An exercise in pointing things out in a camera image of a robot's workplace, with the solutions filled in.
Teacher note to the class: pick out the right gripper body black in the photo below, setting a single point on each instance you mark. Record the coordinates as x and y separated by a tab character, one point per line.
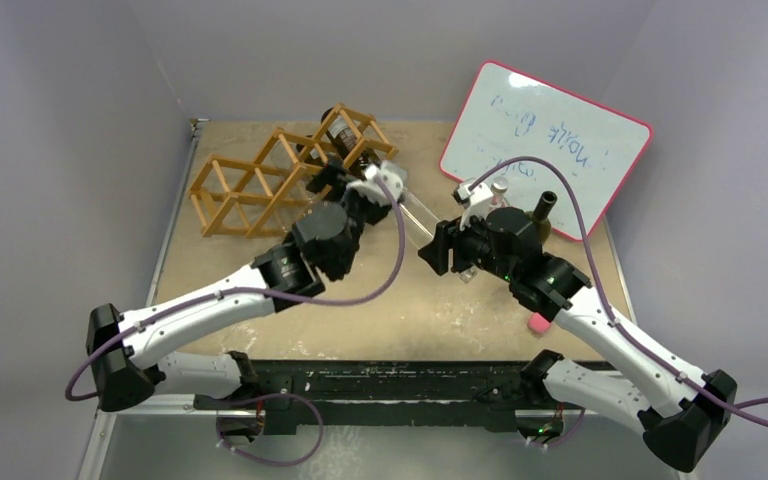
441	244

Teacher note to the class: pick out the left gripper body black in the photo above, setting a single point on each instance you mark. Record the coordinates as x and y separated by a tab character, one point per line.
360	208

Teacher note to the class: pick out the olive green wine bottle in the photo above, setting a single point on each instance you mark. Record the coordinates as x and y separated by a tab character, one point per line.
306	153

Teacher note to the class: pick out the dark bottle beige label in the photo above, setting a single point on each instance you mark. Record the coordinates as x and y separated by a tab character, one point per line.
344	141

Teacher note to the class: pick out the dark green wine bottle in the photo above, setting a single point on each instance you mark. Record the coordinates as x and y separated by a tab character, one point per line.
539	215

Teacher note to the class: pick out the clear bottle green label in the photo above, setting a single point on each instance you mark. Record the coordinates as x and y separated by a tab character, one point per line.
499	188

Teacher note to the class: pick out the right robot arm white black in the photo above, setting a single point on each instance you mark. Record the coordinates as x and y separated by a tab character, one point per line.
675	406

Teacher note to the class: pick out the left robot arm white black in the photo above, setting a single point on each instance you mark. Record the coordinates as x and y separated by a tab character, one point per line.
134	355

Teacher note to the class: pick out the wooden lattice wine rack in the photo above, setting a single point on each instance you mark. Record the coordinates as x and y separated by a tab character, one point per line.
261	196

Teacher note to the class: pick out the pink eraser block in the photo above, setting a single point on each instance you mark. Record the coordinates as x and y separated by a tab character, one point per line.
537	324

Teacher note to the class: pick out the pink framed whiteboard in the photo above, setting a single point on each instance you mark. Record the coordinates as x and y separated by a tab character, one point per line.
541	137

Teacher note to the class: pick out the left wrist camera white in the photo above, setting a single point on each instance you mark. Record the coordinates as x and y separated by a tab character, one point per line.
384	184

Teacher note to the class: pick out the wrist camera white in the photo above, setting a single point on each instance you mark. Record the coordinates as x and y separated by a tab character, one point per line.
476	200
384	184

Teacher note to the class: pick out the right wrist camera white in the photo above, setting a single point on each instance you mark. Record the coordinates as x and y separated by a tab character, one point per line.
476	200

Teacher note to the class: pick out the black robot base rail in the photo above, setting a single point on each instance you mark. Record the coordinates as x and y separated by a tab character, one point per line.
283	395

